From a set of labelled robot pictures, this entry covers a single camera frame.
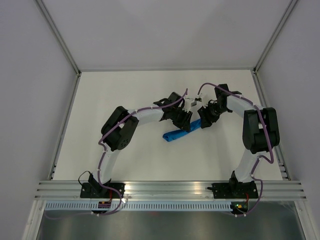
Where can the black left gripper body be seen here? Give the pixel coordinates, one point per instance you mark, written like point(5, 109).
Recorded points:
point(180, 117)

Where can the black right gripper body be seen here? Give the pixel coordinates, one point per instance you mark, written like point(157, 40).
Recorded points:
point(213, 112)

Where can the blue cloth napkin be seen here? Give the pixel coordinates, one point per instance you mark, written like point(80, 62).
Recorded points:
point(177, 134)

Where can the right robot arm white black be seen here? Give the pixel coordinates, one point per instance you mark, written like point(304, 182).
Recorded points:
point(260, 129)

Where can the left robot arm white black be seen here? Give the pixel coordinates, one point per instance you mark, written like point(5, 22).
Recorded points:
point(118, 131)

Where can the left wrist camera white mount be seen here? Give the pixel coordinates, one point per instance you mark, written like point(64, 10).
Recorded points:
point(188, 104)

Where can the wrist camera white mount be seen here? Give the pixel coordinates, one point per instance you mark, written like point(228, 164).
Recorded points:
point(188, 104)
point(201, 98)

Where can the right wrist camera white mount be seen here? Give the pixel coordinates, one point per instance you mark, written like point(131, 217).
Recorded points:
point(201, 98)

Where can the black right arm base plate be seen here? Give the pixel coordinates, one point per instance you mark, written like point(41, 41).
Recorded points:
point(234, 191)

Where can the aluminium mounting rail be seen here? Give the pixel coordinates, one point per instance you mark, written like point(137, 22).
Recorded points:
point(272, 190)

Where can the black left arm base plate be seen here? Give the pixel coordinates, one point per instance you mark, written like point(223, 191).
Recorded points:
point(88, 192)

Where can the aluminium frame right post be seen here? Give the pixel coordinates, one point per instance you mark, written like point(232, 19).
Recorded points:
point(275, 34)

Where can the aluminium frame post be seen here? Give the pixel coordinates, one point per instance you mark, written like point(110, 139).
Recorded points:
point(57, 35)
point(275, 34)

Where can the white slotted cable duct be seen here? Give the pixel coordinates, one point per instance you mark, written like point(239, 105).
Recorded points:
point(72, 205)

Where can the aluminium frame left post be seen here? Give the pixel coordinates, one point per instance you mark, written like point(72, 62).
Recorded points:
point(57, 35)

